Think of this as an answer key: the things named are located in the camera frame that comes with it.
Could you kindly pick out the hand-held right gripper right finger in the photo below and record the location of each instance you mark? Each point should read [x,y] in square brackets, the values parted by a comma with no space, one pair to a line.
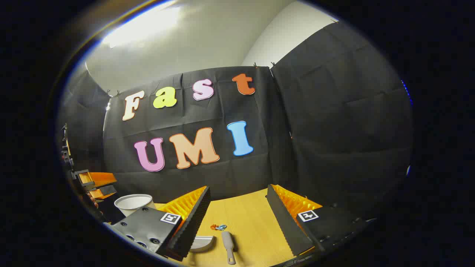
[284,222]

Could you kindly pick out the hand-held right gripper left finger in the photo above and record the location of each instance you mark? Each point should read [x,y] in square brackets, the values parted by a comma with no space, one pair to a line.
[195,218]

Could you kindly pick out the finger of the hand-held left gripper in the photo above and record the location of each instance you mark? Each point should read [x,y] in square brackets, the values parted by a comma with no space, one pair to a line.
[104,192]
[98,178]

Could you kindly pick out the grey dustpan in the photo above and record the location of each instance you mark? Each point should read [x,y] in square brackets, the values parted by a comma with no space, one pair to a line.
[202,244]

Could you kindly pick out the white garbage bin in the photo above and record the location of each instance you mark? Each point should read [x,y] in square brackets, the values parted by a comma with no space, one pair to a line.
[131,205]

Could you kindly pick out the grey small broom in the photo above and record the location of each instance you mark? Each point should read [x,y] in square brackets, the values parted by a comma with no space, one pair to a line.
[228,241]

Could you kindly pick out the wooden desktop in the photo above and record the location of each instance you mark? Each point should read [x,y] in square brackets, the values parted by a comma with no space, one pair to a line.
[248,215]

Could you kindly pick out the black backdrop cloth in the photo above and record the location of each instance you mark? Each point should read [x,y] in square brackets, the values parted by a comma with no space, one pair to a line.
[334,129]

